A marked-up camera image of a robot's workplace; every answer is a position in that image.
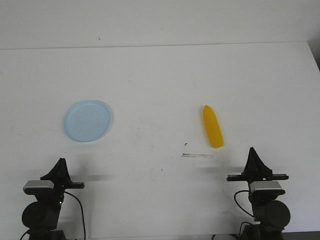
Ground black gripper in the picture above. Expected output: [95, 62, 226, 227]
[226, 147, 289, 189]
[40, 158, 85, 200]

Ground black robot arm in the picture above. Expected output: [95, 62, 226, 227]
[20, 158, 87, 240]
[226, 147, 291, 240]

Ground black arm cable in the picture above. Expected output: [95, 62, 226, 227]
[63, 191, 86, 240]
[233, 190, 255, 218]

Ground light blue round plate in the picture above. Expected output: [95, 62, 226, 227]
[63, 100, 112, 143]

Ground yellow toy corn cob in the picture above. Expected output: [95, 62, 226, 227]
[202, 105, 224, 149]

